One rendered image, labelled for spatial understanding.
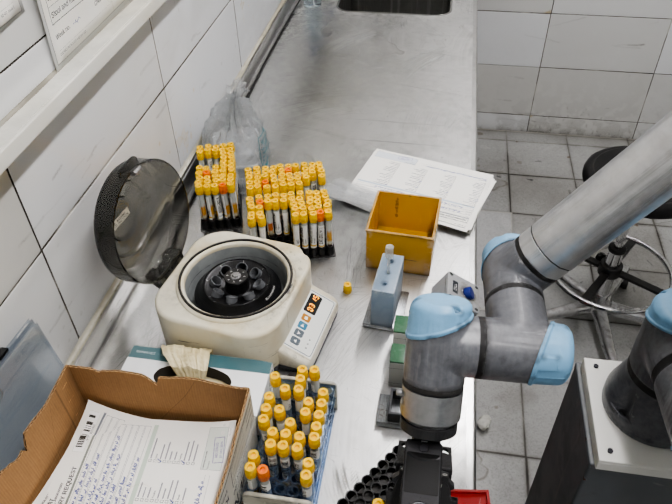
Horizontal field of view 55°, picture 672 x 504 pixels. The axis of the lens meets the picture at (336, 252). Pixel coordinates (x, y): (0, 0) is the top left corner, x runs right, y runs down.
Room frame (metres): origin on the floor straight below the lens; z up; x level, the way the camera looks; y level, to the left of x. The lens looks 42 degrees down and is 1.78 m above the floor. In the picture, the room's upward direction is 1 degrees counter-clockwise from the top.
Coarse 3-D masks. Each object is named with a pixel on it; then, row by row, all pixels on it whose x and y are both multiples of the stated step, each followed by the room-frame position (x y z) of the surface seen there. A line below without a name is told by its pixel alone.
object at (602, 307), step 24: (600, 168) 1.61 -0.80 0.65; (648, 216) 1.42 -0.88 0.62; (624, 240) 1.57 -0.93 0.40; (600, 264) 1.59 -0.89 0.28; (576, 288) 1.65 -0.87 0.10; (600, 288) 1.57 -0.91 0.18; (624, 288) 1.73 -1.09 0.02; (648, 288) 1.49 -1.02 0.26; (552, 312) 1.54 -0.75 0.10; (576, 312) 1.55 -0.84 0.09; (600, 312) 1.53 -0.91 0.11; (624, 312) 1.38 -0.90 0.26; (600, 336) 1.44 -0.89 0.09
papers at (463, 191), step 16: (368, 160) 1.33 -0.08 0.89; (384, 160) 1.33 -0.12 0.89; (400, 160) 1.33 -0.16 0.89; (416, 160) 1.32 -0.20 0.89; (368, 176) 1.26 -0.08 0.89; (384, 176) 1.26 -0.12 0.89; (400, 176) 1.26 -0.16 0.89; (416, 176) 1.26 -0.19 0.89; (432, 176) 1.26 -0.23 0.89; (448, 176) 1.25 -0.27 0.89; (464, 176) 1.25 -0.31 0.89; (480, 176) 1.25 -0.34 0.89; (400, 192) 1.20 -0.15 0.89; (416, 192) 1.19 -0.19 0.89; (432, 192) 1.19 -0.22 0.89; (448, 192) 1.19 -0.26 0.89; (464, 192) 1.19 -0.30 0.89; (480, 192) 1.19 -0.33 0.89; (448, 208) 1.13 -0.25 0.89; (464, 208) 1.13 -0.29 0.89; (480, 208) 1.14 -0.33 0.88; (448, 224) 1.08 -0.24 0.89; (464, 224) 1.08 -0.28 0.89
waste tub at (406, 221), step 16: (384, 192) 1.08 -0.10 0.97; (384, 208) 1.08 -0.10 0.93; (400, 208) 1.08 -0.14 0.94; (416, 208) 1.07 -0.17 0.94; (432, 208) 1.06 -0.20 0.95; (368, 224) 0.98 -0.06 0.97; (384, 224) 1.08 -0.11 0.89; (400, 224) 1.07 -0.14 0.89; (416, 224) 1.07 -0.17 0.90; (432, 224) 1.06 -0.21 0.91; (368, 240) 0.96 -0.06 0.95; (384, 240) 0.95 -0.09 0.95; (400, 240) 0.95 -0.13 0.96; (416, 240) 0.94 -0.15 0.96; (432, 240) 0.93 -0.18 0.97; (368, 256) 0.96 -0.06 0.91; (416, 256) 0.94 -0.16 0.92; (432, 256) 0.97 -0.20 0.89; (416, 272) 0.94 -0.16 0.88
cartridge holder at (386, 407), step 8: (392, 392) 0.63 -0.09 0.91; (384, 400) 0.63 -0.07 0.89; (392, 400) 0.63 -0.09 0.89; (400, 400) 0.63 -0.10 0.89; (384, 408) 0.61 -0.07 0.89; (392, 408) 0.61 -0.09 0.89; (384, 416) 0.60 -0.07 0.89; (392, 416) 0.59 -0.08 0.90; (376, 424) 0.59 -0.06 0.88; (384, 424) 0.59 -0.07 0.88; (392, 424) 0.59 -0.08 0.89
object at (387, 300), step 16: (384, 256) 0.88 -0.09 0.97; (400, 256) 0.88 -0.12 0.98; (384, 272) 0.84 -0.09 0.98; (400, 272) 0.85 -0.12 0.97; (384, 288) 0.80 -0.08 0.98; (400, 288) 0.86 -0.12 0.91; (368, 304) 0.85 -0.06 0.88; (384, 304) 0.79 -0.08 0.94; (400, 304) 0.85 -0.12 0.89; (368, 320) 0.81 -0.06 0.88; (384, 320) 0.79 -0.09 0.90
